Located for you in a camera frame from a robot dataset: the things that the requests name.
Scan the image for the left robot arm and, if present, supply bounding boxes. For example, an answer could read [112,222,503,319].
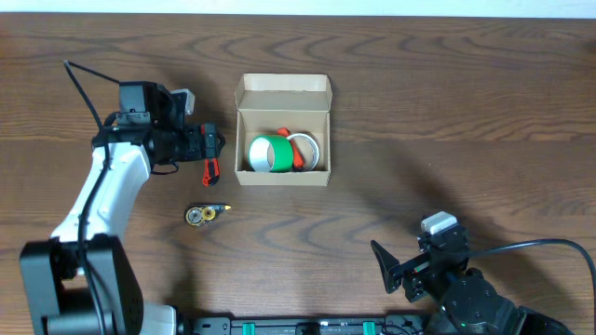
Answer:
[20,81,225,334]

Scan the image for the green tape roll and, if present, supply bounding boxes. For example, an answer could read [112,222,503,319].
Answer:
[249,135,293,173]

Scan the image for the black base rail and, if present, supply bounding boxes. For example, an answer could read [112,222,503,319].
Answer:
[174,315,429,335]

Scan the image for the white tape roll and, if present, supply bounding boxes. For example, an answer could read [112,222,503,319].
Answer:
[287,133,320,171]

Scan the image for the open cardboard box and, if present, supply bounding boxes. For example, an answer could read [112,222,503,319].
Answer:
[235,74,332,186]

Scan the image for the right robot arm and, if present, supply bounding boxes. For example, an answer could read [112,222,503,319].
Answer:
[371,223,571,334]

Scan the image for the correction tape dispenser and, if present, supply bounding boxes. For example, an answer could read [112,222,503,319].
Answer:
[183,204,232,227]

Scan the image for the orange utility knife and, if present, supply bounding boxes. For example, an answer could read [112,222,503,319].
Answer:
[201,123,221,187]

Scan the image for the orange lighter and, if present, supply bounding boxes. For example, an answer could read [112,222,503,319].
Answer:
[277,127,305,172]

